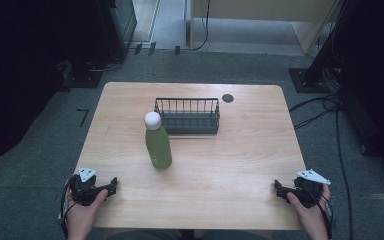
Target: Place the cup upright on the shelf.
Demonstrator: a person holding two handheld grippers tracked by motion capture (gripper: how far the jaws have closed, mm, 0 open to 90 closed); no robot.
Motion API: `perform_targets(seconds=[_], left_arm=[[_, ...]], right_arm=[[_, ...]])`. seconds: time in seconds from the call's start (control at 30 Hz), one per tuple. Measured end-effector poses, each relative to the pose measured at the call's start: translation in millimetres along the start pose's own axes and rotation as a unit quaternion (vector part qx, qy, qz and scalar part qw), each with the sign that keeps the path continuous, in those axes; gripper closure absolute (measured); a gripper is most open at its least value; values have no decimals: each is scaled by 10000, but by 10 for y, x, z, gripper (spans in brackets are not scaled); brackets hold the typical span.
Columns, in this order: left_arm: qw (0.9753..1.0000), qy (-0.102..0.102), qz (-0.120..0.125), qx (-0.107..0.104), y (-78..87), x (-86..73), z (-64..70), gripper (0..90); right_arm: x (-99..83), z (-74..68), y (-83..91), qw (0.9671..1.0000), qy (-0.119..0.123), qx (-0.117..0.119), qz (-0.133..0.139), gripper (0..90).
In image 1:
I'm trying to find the dark grey wire basket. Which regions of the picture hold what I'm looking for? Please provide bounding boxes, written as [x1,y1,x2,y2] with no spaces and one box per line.
[153,97,221,135]

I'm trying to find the black flat stand base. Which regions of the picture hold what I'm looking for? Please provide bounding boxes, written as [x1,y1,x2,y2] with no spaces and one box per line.
[59,59,104,90]

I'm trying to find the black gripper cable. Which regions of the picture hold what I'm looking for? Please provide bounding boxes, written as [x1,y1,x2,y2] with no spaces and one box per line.
[58,179,78,240]
[315,191,335,240]

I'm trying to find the person's dark trousers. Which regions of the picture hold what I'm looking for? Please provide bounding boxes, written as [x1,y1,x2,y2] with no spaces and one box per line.
[104,229,273,240]

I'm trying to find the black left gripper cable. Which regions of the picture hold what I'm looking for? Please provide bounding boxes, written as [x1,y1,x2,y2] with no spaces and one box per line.
[58,179,78,240]

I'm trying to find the black metal stand with base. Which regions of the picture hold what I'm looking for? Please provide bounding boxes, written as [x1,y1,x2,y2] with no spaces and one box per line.
[287,0,356,94]

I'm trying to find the black floor cables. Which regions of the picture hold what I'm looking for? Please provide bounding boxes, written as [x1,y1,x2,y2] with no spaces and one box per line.
[288,93,355,240]

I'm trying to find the green bottle with white cap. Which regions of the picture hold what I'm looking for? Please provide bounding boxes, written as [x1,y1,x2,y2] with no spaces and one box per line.
[143,111,173,170]

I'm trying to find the dark curtain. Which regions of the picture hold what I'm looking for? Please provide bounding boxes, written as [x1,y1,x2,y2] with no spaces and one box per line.
[329,0,384,171]
[0,0,114,181]

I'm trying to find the person's left hand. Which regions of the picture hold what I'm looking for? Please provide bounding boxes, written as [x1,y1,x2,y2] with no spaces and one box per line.
[65,179,109,236]

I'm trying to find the black hanging cable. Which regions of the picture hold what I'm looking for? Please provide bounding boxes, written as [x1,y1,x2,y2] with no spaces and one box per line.
[191,0,212,52]

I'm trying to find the person's right hand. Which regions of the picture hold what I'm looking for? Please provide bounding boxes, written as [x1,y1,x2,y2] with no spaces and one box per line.
[286,184,332,234]

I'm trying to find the black cabinet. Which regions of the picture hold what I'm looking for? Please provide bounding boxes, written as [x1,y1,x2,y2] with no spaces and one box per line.
[94,0,138,63]

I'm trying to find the light wooden furniture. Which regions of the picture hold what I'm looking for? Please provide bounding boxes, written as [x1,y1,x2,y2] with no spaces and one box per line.
[189,0,343,56]

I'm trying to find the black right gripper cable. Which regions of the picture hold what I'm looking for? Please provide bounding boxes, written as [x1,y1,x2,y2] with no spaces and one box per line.
[315,191,335,240]

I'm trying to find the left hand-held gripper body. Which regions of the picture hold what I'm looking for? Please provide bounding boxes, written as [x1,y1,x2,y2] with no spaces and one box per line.
[68,167,112,207]

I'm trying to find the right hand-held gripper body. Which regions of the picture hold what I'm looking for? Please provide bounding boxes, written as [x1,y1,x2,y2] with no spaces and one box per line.
[284,168,332,209]

